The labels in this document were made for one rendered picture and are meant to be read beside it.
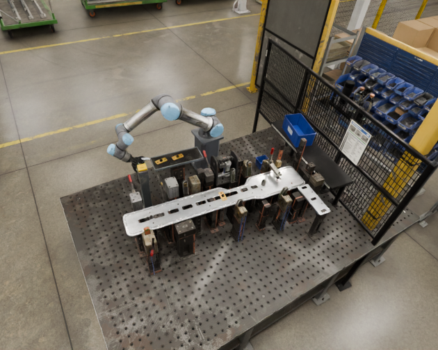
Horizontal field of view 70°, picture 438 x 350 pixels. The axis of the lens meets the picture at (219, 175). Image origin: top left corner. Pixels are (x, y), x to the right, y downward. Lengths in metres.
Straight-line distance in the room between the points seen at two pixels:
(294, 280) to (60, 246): 2.23
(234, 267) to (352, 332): 1.28
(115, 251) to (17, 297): 1.16
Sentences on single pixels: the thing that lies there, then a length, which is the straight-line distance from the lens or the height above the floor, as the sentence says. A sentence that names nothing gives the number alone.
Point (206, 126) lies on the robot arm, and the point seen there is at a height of 1.32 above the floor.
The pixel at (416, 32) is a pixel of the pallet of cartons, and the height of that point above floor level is 1.02.
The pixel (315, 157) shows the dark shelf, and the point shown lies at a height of 1.03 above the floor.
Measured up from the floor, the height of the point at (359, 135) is 1.38.
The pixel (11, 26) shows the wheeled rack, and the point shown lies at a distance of 7.64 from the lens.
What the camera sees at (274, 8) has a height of 1.36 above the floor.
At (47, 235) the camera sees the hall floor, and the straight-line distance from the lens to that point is 3.58.
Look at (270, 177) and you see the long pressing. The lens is 2.47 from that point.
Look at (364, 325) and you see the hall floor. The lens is 3.21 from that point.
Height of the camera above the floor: 2.72
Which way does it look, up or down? 45 degrees down
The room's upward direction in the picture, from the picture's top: 5 degrees clockwise
